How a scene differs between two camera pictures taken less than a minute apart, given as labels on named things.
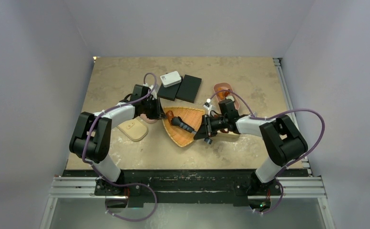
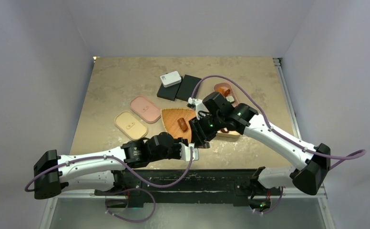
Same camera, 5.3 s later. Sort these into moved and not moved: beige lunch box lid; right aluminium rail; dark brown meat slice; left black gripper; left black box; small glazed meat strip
Moved: dark brown meat slice; left black gripper
Not moved: small glazed meat strip; right aluminium rail; left black box; beige lunch box lid
